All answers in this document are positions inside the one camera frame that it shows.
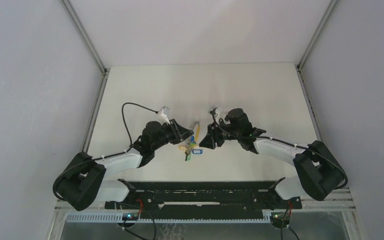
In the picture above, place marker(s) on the large keyring with yellow handle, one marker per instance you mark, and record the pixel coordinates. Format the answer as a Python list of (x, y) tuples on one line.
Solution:
[(191, 141)]

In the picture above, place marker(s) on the green key tag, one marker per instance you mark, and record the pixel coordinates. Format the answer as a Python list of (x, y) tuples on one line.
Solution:
[(187, 155)]

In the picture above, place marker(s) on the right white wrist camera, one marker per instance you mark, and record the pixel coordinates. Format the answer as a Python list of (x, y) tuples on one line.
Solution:
[(218, 113)]

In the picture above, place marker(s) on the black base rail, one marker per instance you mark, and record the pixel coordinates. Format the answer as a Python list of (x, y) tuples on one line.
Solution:
[(186, 200)]

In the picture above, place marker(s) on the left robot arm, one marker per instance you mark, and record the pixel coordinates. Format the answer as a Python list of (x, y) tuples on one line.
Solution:
[(85, 180)]

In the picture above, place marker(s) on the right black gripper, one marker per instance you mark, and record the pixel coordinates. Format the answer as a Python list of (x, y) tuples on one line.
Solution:
[(212, 137)]

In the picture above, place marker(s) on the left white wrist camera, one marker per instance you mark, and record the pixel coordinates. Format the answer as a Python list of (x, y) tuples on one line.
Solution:
[(163, 113)]

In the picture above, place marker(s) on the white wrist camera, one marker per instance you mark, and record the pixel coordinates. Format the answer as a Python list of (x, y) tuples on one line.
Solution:
[(218, 113), (163, 113)]

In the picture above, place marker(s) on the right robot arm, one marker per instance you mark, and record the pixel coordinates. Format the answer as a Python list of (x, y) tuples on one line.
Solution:
[(318, 173)]

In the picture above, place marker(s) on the yellow key tag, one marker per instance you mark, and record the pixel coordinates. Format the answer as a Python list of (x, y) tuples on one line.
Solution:
[(183, 148)]

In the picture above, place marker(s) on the white slotted cable duct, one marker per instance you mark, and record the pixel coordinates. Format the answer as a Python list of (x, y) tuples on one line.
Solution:
[(112, 217)]

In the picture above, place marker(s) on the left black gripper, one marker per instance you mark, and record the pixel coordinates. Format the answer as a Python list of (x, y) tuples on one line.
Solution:
[(179, 133)]

